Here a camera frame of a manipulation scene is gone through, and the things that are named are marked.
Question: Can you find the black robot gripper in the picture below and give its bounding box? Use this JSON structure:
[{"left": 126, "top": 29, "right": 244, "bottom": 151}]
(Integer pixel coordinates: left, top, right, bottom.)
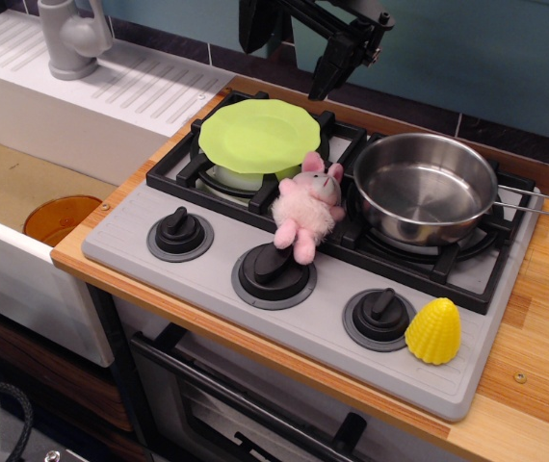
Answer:
[{"left": 238, "top": 0, "right": 395, "bottom": 101}]

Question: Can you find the yellow plastic toy corn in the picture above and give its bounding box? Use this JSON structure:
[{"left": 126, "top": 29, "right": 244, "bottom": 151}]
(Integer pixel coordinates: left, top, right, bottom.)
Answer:
[{"left": 405, "top": 297, "right": 461, "bottom": 365}]

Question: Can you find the green plastic plate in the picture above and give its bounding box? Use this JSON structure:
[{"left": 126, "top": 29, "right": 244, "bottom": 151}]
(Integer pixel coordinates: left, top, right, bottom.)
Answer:
[{"left": 198, "top": 99, "right": 321, "bottom": 174}]

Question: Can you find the pink plush bunny toy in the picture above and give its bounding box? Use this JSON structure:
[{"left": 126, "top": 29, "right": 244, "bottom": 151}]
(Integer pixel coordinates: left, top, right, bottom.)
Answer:
[{"left": 272, "top": 151, "right": 345, "bottom": 266}]

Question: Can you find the stainless steel pot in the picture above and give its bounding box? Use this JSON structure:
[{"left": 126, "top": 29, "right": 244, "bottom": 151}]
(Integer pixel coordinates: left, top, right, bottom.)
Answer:
[{"left": 353, "top": 133, "right": 539, "bottom": 246}]

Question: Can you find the grey toy faucet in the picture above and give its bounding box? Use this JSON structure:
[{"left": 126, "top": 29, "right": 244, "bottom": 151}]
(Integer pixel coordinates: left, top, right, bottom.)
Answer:
[{"left": 38, "top": 0, "right": 113, "bottom": 81}]

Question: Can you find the left black stove knob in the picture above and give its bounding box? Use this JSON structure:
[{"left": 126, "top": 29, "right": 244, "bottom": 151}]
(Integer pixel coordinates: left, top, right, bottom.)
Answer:
[{"left": 146, "top": 207, "right": 215, "bottom": 263}]

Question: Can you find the black stove knob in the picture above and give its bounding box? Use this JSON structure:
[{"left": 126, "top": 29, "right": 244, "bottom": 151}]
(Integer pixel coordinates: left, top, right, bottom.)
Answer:
[
  {"left": 146, "top": 207, "right": 215, "bottom": 263},
  {"left": 231, "top": 244, "right": 317, "bottom": 311},
  {"left": 343, "top": 288, "right": 417, "bottom": 353}
]

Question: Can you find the middle black stove knob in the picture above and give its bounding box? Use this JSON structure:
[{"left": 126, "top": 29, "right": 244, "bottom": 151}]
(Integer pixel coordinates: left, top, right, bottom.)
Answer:
[{"left": 231, "top": 244, "right": 317, "bottom": 311}]

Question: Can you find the grey toy stove top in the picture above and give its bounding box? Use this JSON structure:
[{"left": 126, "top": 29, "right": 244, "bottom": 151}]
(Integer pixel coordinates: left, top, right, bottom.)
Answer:
[{"left": 81, "top": 90, "right": 544, "bottom": 424}]

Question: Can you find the white toy sink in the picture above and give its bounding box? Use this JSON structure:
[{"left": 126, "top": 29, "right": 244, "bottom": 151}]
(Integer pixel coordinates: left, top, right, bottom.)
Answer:
[{"left": 0, "top": 10, "right": 231, "bottom": 368}]

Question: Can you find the black stove grate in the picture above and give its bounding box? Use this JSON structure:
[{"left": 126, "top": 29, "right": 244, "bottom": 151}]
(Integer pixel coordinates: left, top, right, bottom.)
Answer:
[{"left": 146, "top": 91, "right": 535, "bottom": 314}]

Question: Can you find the right black stove knob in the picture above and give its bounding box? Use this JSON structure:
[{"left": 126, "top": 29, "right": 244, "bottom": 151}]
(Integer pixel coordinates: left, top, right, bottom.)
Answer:
[{"left": 343, "top": 288, "right": 417, "bottom": 353}]

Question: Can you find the orange plastic drain cup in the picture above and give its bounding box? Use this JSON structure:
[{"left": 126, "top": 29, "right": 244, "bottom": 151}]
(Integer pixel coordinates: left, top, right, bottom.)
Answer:
[{"left": 23, "top": 194, "right": 102, "bottom": 246}]

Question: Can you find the toy oven door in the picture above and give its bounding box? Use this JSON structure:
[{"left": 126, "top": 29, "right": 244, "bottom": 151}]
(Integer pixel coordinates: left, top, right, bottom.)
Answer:
[{"left": 127, "top": 324, "right": 457, "bottom": 461}]

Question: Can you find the black braided cable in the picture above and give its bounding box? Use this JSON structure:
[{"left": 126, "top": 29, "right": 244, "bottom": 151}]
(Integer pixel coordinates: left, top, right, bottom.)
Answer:
[{"left": 0, "top": 380, "right": 35, "bottom": 462}]

